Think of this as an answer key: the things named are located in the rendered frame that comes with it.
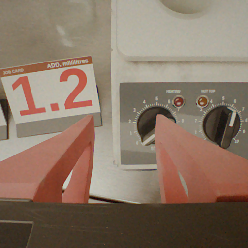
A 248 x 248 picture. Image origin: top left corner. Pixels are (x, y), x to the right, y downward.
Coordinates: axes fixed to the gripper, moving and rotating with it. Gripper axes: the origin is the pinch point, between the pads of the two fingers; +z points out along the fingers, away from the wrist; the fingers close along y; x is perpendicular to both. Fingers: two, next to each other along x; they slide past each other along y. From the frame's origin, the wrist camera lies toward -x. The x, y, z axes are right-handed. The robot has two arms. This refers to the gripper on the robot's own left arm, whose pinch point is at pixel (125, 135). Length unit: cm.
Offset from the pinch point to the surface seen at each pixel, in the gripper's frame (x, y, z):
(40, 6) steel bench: -2.2, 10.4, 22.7
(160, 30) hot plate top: -2.6, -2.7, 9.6
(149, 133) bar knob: 4.2, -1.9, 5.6
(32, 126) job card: 7.4, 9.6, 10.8
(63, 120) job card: 7.0, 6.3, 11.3
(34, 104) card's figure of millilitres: 5.2, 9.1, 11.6
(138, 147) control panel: 6.6, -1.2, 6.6
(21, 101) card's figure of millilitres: 4.8, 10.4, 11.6
